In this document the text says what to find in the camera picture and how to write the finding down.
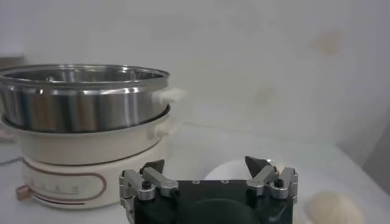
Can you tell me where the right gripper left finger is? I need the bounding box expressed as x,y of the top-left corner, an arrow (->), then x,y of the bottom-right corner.
118,158 -> 180,223

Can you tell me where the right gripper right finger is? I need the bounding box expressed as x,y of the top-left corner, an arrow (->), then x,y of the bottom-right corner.
244,155 -> 299,203

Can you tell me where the stainless steel steamer basket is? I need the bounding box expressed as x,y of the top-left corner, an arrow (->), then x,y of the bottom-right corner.
0,63 -> 186,134

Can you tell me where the white round plate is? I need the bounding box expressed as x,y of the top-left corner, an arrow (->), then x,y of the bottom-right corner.
204,156 -> 371,224

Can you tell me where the cream electric cooker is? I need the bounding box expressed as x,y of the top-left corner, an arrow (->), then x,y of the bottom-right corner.
0,105 -> 180,211

